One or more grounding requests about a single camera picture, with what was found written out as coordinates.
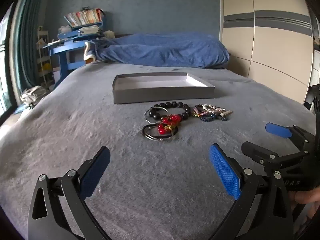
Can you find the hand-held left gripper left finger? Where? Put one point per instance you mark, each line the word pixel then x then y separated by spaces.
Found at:
pixel 96 173

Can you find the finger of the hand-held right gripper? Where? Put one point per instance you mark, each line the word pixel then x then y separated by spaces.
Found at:
pixel 277 130
pixel 260 153

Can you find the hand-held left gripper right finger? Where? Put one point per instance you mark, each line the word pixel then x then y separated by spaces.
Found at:
pixel 225 173

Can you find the silver metal bangle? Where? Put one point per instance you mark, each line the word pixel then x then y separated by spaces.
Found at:
pixel 150 116

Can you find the grey cardboard box tray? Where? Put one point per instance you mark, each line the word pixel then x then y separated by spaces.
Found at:
pixel 162 87

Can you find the person's right hand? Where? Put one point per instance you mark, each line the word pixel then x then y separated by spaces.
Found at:
pixel 308 197

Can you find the grey plush bed blanket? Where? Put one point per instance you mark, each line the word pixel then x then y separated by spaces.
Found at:
pixel 87 130

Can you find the cream wardrobe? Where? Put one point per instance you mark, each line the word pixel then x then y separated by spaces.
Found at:
pixel 270 42

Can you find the white bag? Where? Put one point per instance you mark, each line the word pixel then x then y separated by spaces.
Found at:
pixel 32 93

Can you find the yellow toy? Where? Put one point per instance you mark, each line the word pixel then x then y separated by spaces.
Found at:
pixel 46 66

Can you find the blue desk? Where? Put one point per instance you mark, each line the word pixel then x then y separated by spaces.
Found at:
pixel 62 52

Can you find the white shelf rack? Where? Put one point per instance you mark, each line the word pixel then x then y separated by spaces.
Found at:
pixel 43 55

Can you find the window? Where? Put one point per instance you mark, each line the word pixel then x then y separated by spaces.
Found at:
pixel 3 80

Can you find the blue fleece blanket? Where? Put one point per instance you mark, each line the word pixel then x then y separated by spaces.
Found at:
pixel 162 50

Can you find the cream plush toy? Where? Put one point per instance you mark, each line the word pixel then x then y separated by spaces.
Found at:
pixel 109 34

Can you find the stack of papers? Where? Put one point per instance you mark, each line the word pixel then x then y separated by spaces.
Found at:
pixel 87 30

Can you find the teal curtain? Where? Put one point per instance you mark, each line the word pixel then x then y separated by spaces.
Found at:
pixel 25 42

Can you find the row of books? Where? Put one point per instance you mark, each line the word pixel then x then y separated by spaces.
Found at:
pixel 83 17

